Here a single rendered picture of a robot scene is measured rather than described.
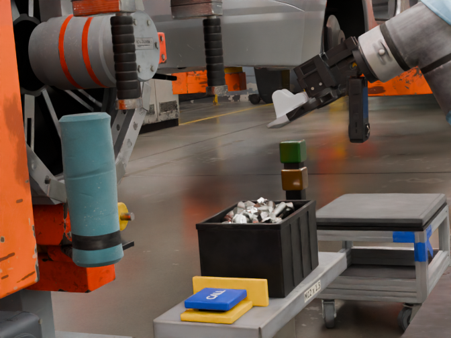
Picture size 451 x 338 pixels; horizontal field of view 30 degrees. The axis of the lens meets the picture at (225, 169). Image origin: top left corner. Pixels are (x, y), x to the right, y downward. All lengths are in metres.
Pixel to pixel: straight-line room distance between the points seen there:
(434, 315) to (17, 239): 0.84
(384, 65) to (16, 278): 0.68
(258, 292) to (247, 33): 2.96
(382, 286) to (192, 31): 2.05
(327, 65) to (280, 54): 2.74
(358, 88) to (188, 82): 6.33
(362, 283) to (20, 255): 1.45
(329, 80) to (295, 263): 0.32
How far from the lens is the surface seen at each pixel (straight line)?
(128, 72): 1.34
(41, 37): 1.58
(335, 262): 1.50
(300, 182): 1.52
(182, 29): 4.15
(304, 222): 1.39
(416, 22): 1.42
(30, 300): 1.74
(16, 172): 1.19
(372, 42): 1.43
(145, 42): 1.55
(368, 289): 2.48
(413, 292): 2.45
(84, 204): 1.44
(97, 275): 1.64
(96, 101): 1.85
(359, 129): 1.46
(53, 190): 1.53
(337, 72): 1.47
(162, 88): 10.49
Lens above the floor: 0.82
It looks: 7 degrees down
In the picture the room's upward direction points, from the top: 4 degrees counter-clockwise
